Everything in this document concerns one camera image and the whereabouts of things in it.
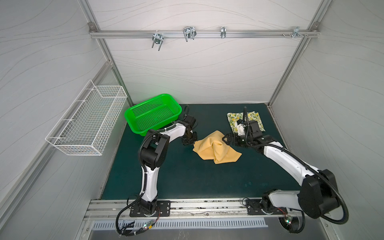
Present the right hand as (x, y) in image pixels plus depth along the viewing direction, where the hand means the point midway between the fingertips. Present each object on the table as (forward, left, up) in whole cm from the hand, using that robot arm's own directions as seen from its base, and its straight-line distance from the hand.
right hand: (231, 135), depth 86 cm
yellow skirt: (-5, +10, -4) cm, 12 cm away
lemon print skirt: (+23, -5, -10) cm, 26 cm away
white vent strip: (-41, +4, -14) cm, 43 cm away
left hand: (+3, +20, -12) cm, 24 cm away
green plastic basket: (+27, +53, -12) cm, 61 cm away
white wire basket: (-9, +71, +19) cm, 74 cm away
